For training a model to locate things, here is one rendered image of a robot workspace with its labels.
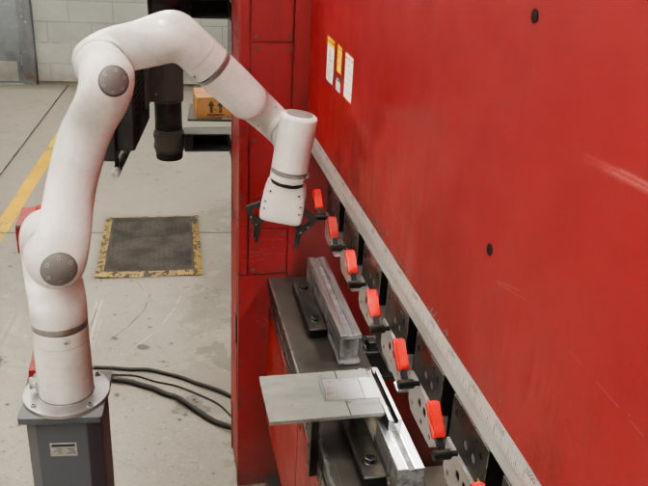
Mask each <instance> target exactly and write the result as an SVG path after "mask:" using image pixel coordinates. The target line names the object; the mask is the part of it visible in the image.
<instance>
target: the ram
mask: <svg viewBox="0 0 648 486"><path fill-rule="evenodd" d="M328 36H329V37H330V38H331V39H333V40H334V41H335V55H334V73H333V86H332V84H331V83H330V82H329V81H328V80H327V79H326V68H327V49H328ZM338 44H339V45H340V46H341V47H342V57H341V74H339V73H338V72H337V61H338ZM345 52H348V53H349V54H350V55H351V56H352V57H353V58H354V66H353V82H352V96H351V105H350V104H349V103H348V102H347V101H346V99H345V98H344V97H343V85H344V69H345ZM337 78H338V79H339V80H340V91H339V92H338V91H337V90H336V79H337ZM308 112H309V113H311V114H313V115H315V116H316V117H317V126H316V130H315V135H314V137H315V139H316V140H317V142H318V144H319V145H320V146H321V147H322V149H323V150H324V152H325V153H326V155H327V156H328V158H329V160H330V161H331V163H332V164H333V166H334V167H335V169H336V170H337V172H338V174H339V175H340V177H341V179H342V180H343V182H344V183H345V185H346V186H347V188H348V189H349V191H350V192H351V194H352V196H353V197H354V199H355V200H356V202H357V203H358V205H359V206H360V208H361V209H362V211H363V213H364V215H365V216H366V218H367V219H368V221H369V222H370V224H371V225H372V226H373V227H374V229H375V231H376V232H377V234H378V235H379V237H380V238H381V240H382V241H383V243H384V244H385V246H386V248H387V249H388V251H389V252H390V254H391V256H392V257H393V259H394V260H395V262H396V264H397V265H398V267H399V268H400V270H401V271H402V273H403V274H404V276H405V277H406V279H407V280H408V282H409V284H410V285H411V287H412V288H413V290H414V291H415V293H416V294H417V296H418V297H419V299H420V300H421V302H422V303H423V305H424V306H425V308H426V309H427V311H428V312H429V314H430V315H431V317H432V319H433V320H434V322H435V323H436V325H437V326H438V328H439V329H440V331H441V332H442V334H443V336H444V337H445V339H446V341H447V342H448V344H449V345H450V347H451V348H452V350H453V352H454V353H455V355H456V356H457V358H458V359H459V361H460V362H461V364H462V365H463V367H464V368H465V369H466V371H467V372H468V374H469V375H470V377H471V378H472V380H473V382H474V383H475V385H476V387H477V388H478V390H479V391H480V393H481V394H482V396H483V397H484V399H485V400H486V402H487V404H488V405H489V407H490V408H491V410H492V411H493V413H494V414H495V416H496V417H497V419H498V420H499V423H500V424H501V426H502V427H503V429H504V430H505V432H506V433H507V435H508V436H509V438H510V440H511V441H512V443H513V444H514V446H515V447H516V448H517V449H518V451H519V452H520V454H521V456H522V457H523V459H524V460H525V462H526V464H527V465H528V467H529V468H530V470H531V471H532V473H533V475H534V476H535V478H536V479H537V481H538V482H539V484H540V485H541V486H648V0H312V2H311V26H310V72H309V96H308ZM311 153H312V155H313V156H314V158H315V160H316V161H317V163H318V165H319V166H320V168H321V170H322V171H323V173H324V175H325V176H326V177H327V179H328V180H329V182H330V184H331V185H332V187H333V189H334V190H335V192H336V194H337V196H338V198H339V199H340V201H341V203H342V204H343V206H344V208H345V209H346V211H347V213H348V214H349V216H350V217H351V219H352V221H353V222H354V224H355V226H356V227H357V229H358V231H359V232H360V234H361V236H362V237H363V239H364V241H365V243H366V245H367V246H368V248H369V250H370V251H371V252H372V254H373V255H374V257H375V259H376V260H377V262H378V264H379V265H380V267H381V269H382V270H383V272H384V274H385V275H386V277H387V279H388V280H389V282H390V284H391V286H392V288H393V289H394V291H395V293H396V294H397V296H398V298H399V299H400V301H401V303H402V304H403V306H404V308H405V309H406V311H407V312H408V313H409V315H410V317H411V318H412V320H413V322H414V323H415V325H416V327H417V328H418V331H419V332H420V334H421V336H422V337H423V339H424V341H425V342H426V344H427V346H428V347H429V349H430V351H431V352H432V354H433V356H434V357H435V359H436V361H437V362H438V364H439V366H440V367H441V369H442V371H443V372H444V374H445V376H446V378H447V380H448V381H449V383H450V385H451V386H452V387H453V389H454V390H455V392H456V394H457V395H458V397H459V399H460V400H461V402H462V404H463V405H464V407H465V409H466V410H467V412H468V414H469V415H470V417H471V419H472V421H473V423H474V424H475V426H476V428H477V429H478V431H479V433H480V434H481V436H482V438H483V439H484V441H485V443H486V444H487V446H488V447H489V448H490V450H491V451H492V453H493V455H494V456H495V458H496V460H497V461H498V463H499V465H500V467H501V469H502V470H503V472H504V474H505V475H506V477H507V479H508V480H509V482H510V484H511V485H512V486H525V485H524V483H523V482H522V480H521V478H520V477H519V476H518V475H517V473H516V471H515V470H514V468H513V467H512V465H511V463H510V462H509V460H508V459H507V457H506V455H505V454H504V452H503V451H502V449H501V447H500V445H499V443H498V442H497V440H496V439H495V437H494V435H493V434H492V432H491V431H490V429H489V427H488V426H487V424H486V423H485V421H484V419H483V418H482V416H481V415H480V414H479V412H478V411H477V409H476V408H475V406H474V404H473V402H472V400H471V399H470V397H469V396H468V394H467V392H466V391H465V389H464V388H463V386H462V384H461V383H460V381H459V380H458V378H457V376H456V375H455V373H454V372H453V370H452V368H451V367H450V365H449V363H448V362H447V360H446V358H445V356H444V355H443V353H442V352H441V350H440V348H439V347H438V345H437V344H436V342H435V340H434V339H433V338H432V337H431V335H430V333H429V332H428V330H427V328H426V327H425V325H424V324H423V322H422V320H421V319H420V317H419V315H418V313H417V312H416V310H415V309H414V307H413V305H412V304H411V302H410V301H409V299H408V297H407V296H406V294H405V293H404V291H403V289H402V288H401V286H400V284H399V283H398V281H397V280H396V278H395V276H394V275H393V273H392V271H391V269H390V268H389V266H388V265H387V263H386V262H385V261H384V259H383V258H382V256H381V254H380V253H379V251H378V249H377V248H376V246H375V245H374V243H373V241H372V240H371V238H370V237H369V235H368V233H367V232H366V230H365V228H364V226H363V225H362V223H361V222H360V220H359V218H358V217H357V215H356V213H355V212H354V210H353V209H352V207H351V205H350V204H349V202H348V201H347V199H346V198H345V197H344V195H343V194H342V192H341V190H340V189H339V187H338V185H337V183H336V182H335V180H334V179H333V177H332V175H331V174H330V172H329V170H328V169H327V167H326V166H325V164H324V162H323V161H322V159H321V158H320V156H319V154H318V153H317V151H316V150H315V148H314V146H312V150H311Z"/></svg>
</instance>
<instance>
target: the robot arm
mask: <svg viewBox="0 0 648 486"><path fill-rule="evenodd" d="M71 63H72V68H73V71H74V73H75V75H76V76H77V78H78V86H77V90H76V93H75V96H74V99H73V101H72V102H71V104H70V106H69V108H68V110H67V113H66V115H65V117H64V119H63V121H62V123H61V125H60V128H59V131H58V134H57V137H56V141H55V144H54V148H53V151H52V155H51V159H50V163H49V167H48V172H47V177H46V182H45V187H44V192H43V198H42V203H41V208H40V209H39V210H36V211H34V212H33V213H31V214H30V215H28V216H27V217H26V219H25V220H24V221H23V223H22V225H21V228H20V231H19V250H20V257H21V263H22V270H23V277H24V282H25V289H26V295H27V301H28V309H29V316H30V324H31V333H32V341H33V349H34V357H35V366H36V374H37V378H32V377H30V379H29V384H28V385H27V386H26V387H25V389H24V391H23V394H22V402H23V405H24V407H25V408H26V410H27V411H28V412H30V413H31V414H33V415H35V416H37V417H41V418H44V419H71V418H76V417H79V416H83V415H85V414H88V413H89V412H91V411H93V410H95V409H96V408H98V407H99V406H100V405H102V404H103V403H104V402H105V400H106V399H107V398H108V396H109V393H110V384H109V381H108V379H107V378H106V377H105V376H104V375H103V374H101V373H100V372H99V371H95V370H93V365H92V353H91V342H90V330H89V318H88V307H87V298H86V292H85V286H84V282H83V276H82V274H83V273H84V271H85V268H86V265H87V262H88V256H89V250H90V243H91V234H92V225H93V215H94V205H95V192H96V187H97V183H98V179H99V175H100V172H101V168H102V165H103V162H104V158H105V154H106V151H107V149H108V146H109V143H110V141H111V139H112V136H113V134H114V132H115V130H116V129H117V127H118V125H119V124H120V122H121V120H122V118H123V117H124V115H125V113H126V111H127V109H128V107H129V104H130V101H131V98H132V96H133V92H134V88H135V70H139V69H144V68H153V67H158V66H162V65H166V64H171V63H174V64H177V65H178V66H180V67H181V68H182V69H183V70H184V71H185V72H186V73H187V74H188V75H190V76H191V77H192V78H193V79H194V80H195V81H196V82H197V83H198V84H199V85H201V86H202V87H203V88H204V89H205V90H206V91H207V92H208V93H209V94H211V95H212V96H213V97H214V98H215V99H216V100H217V101H219V102H220V103H221V104H222V105H223V106H224V107H225V108H227V109H228V110H229V111H230V112H231V113H232V114H234V115H235V116H236V117H237V118H239V119H241V120H244V121H246V122H248V123H249V124H250V125H251V126H253V127H254V128H255V129H256V130H257V131H259V132H260V133H261V134H262V135H263V136H264V137H266V138H267V139H268V140H269V141H270V142H271V143H272V144H273V145H274V154H273V160H272V165H271V171H270V176H269V177H268V179H267V181H266V184H265V187H264V191H263V196H262V200H261V201H258V202H253V203H250V204H247V205H246V207H245V209H246V211H247V214H248V216H249V219H250V220H251V221H252V222H253V224H254V226H255V229H254V235H253V237H255V238H256V241H255V242H256V243H257V242H258V238H259V233H260V227H261V223H263V222H264V221H268V222H273V223H278V224H284V225H289V226H294V228H296V232H295V237H294V242H293V250H296V245H298V246H299V245H300V240H301V235H302V234H303V233H304V232H306V231H307V230H309V229H310V228H311V227H312V226H313V225H314V224H315V223H316V221H317V219H316V217H314V216H313V215H312V214H311V213H310V212H308V211H307V210H306V209H305V200H306V190H307V188H306V183H305V182H303V181H304V180H305V179H306V178H308V177H309V173H308V169H309V164H310V160H311V150H312V145H313V140H314V135H315V130H316V126H317V117H316V116H315V115H313V114H311V113H309V112H306V111H302V110H296V109H287V110H285V109H284V108H283V107H282V106H281V105H280V104H279V102H278V101H277V100H276V99H275V98H274V97H273V96H271V95H270V94H269V93H268V92H267V91H266V90H265V89H264V88H263V87H262V86H261V85H260V84H259V83H258V82H257V81H256V80H255V78H254V77H253V76H252V75H251V74H250V73H249V72H248V71H247V70H246V69H244V68H243V67H242V66H241V65H240V64H239V63H238V62H237V61H236V60H235V59H234V58H233V57H232V56H231V55H230V54H229V53H228V51H227V50H226V49H225V48H224V47H223V46H222V45H221V44H220V43H219V42H217V41H216V40H215V39H214V38H213V37H212V36H211V35H210V34H209V33H208V32H207V31H205V30H204V28H203V27H202V26H201V25H200V24H199V23H198V22H197V21H196V20H195V19H193V18H192V17H191V16H190V15H188V14H186V13H183V12H180V11H176V10H166V11H161V12H158V13H153V14H150V15H147V16H145V17H142V18H139V19H136V20H133V21H130V22H126V23H123V24H118V25H114V26H110V27H107V28H104V29H101V30H99V31H97V32H95V33H93V34H91V35H89V36H87V37H86V38H84V39H83V40H81V41H80V42H79V43H78V44H77V45H76V46H75V48H74V50H73V52H72V55H71ZM259 207H260V210H259V216H256V215H255V213H254V212H253V209H256V208H259ZM303 215H304V216H305V217H306V218H307V219H309V221H308V222H307V223H306V224H304V225H303V226H302V224H301V222H302V218H303Z"/></svg>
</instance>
